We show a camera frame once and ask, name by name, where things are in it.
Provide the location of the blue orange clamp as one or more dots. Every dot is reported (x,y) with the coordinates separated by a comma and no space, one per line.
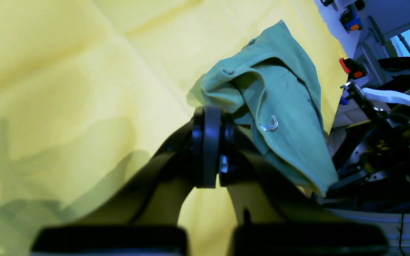
(350,20)

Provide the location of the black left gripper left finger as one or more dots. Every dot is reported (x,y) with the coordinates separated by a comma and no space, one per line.
(141,219)

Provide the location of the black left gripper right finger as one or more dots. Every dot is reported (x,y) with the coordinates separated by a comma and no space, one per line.
(275,219)

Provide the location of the green T-shirt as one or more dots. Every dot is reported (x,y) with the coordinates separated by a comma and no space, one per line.
(272,86)

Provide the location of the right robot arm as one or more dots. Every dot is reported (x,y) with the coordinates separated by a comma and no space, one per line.
(372,156)

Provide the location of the yellow tablecloth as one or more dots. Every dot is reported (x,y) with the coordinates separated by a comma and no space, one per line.
(89,89)

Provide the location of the black red clamp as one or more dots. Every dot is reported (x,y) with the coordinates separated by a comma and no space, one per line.
(353,69)

